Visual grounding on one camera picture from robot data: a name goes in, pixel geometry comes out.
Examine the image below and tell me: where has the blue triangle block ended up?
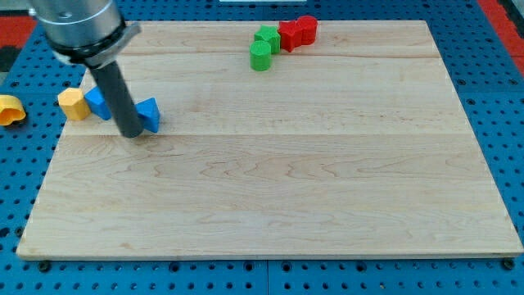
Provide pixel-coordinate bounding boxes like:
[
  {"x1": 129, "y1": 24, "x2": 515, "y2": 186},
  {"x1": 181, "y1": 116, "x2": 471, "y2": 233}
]
[{"x1": 135, "y1": 98, "x2": 160, "y2": 133}]

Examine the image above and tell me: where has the light wooden board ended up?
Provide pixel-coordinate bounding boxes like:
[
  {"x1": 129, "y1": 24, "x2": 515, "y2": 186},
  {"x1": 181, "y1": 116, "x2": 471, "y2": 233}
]
[{"x1": 16, "y1": 20, "x2": 523, "y2": 261}]

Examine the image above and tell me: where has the green star block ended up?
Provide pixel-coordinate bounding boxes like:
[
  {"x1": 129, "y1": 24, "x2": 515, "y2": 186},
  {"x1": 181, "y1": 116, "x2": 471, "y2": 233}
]
[{"x1": 254, "y1": 25, "x2": 281, "y2": 54}]

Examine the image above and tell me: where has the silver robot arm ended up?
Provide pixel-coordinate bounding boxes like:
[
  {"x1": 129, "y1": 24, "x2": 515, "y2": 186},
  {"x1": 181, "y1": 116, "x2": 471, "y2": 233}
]
[{"x1": 29, "y1": 0, "x2": 141, "y2": 69}]

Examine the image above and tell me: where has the yellow heart block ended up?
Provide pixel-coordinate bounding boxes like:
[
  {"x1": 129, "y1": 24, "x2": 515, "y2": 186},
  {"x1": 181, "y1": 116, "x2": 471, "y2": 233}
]
[{"x1": 0, "y1": 94, "x2": 26, "y2": 126}]

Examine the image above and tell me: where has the red cylinder block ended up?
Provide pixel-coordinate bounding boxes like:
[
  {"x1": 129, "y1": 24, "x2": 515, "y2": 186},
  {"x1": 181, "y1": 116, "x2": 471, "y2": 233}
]
[{"x1": 296, "y1": 15, "x2": 318, "y2": 45}]

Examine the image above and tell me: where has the red star block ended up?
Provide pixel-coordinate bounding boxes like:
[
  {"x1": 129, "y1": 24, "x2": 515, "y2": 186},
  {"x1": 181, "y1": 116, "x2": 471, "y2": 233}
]
[{"x1": 278, "y1": 20, "x2": 303, "y2": 52}]

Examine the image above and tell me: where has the green cylinder block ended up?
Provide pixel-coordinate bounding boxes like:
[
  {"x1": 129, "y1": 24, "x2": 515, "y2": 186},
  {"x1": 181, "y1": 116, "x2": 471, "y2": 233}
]
[{"x1": 250, "y1": 40, "x2": 272, "y2": 71}]

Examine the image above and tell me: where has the blue cube block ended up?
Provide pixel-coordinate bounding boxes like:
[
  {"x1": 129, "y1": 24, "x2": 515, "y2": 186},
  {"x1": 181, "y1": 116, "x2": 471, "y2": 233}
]
[{"x1": 84, "y1": 87, "x2": 111, "y2": 120}]

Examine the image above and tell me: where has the yellow hexagon block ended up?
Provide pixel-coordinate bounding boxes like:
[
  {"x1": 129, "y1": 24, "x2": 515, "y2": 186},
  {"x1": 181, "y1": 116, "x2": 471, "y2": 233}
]
[{"x1": 57, "y1": 88, "x2": 91, "y2": 120}]

